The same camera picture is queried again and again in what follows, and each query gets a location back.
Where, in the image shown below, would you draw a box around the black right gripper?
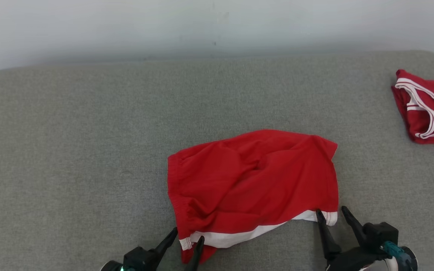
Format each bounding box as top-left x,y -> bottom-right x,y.
316,206 -> 389,271

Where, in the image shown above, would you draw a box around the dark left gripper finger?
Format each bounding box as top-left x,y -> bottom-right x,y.
184,236 -> 205,271
152,227 -> 179,261

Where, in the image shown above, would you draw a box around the red shorts with white trim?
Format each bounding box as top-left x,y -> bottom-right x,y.
167,129 -> 339,265

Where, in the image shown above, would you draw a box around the teal-plug right camera cable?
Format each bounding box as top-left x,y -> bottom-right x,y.
381,241 -> 410,264

